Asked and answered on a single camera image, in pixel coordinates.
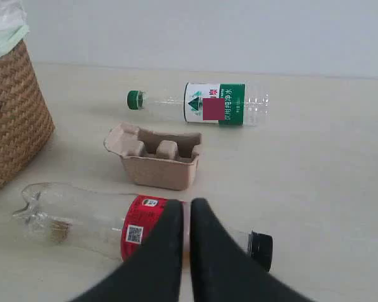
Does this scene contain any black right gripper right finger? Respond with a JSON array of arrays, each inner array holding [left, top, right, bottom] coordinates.
[[190, 198, 308, 301]]

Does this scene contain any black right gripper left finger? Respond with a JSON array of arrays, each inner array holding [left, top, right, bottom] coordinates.
[[74, 199, 183, 302]]

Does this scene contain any red label clear plastic bottle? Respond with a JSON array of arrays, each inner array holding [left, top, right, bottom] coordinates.
[[12, 182, 274, 273]]

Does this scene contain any brown paper pulp tray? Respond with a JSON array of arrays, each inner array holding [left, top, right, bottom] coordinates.
[[103, 122, 202, 191]]

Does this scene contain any green label clear water bottle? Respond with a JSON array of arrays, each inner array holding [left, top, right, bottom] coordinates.
[[127, 82, 270, 126]]

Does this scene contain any woven wicker trash basket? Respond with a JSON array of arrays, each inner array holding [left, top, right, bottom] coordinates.
[[0, 41, 55, 189]]

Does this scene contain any white green plastic bin liner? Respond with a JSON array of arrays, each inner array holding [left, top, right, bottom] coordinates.
[[0, 0, 29, 57]]

